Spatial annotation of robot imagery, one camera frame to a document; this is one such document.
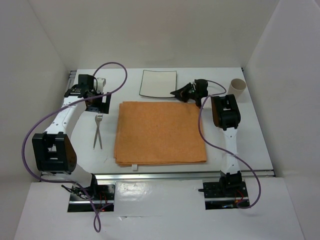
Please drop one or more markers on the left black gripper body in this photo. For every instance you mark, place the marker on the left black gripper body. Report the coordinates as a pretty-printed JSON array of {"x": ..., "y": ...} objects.
[{"x": 95, "y": 106}]

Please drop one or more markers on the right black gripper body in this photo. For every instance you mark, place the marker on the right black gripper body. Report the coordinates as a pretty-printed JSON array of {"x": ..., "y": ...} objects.
[{"x": 196, "y": 95}]

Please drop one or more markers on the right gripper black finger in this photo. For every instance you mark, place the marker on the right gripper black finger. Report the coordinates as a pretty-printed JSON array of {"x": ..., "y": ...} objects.
[
  {"x": 184, "y": 98},
  {"x": 182, "y": 91}
]

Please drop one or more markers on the white square plate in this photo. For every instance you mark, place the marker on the white square plate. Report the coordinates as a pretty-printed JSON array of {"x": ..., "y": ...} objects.
[{"x": 158, "y": 84}]

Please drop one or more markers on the orange cloth placemat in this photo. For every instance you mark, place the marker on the orange cloth placemat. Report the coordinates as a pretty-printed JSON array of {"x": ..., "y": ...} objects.
[{"x": 158, "y": 133}]

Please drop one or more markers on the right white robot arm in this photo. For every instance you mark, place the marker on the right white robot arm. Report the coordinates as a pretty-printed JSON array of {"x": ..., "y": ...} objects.
[{"x": 226, "y": 116}]

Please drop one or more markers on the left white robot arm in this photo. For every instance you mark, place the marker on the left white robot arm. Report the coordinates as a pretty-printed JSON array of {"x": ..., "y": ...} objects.
[{"x": 53, "y": 150}]

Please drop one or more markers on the silver fork left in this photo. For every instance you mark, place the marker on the silver fork left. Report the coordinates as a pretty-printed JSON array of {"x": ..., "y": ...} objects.
[{"x": 97, "y": 132}]

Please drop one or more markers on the beige paper cup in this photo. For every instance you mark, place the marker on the beige paper cup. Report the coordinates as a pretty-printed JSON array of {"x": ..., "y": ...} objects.
[{"x": 236, "y": 87}]

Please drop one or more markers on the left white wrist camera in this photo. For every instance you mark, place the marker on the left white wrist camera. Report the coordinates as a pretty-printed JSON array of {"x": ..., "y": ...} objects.
[{"x": 100, "y": 84}]

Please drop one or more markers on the aluminium rail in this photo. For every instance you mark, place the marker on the aluminium rail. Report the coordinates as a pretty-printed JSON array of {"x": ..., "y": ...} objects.
[{"x": 125, "y": 86}]

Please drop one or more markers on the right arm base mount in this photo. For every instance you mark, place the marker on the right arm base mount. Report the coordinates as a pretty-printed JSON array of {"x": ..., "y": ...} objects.
[{"x": 217, "y": 198}]

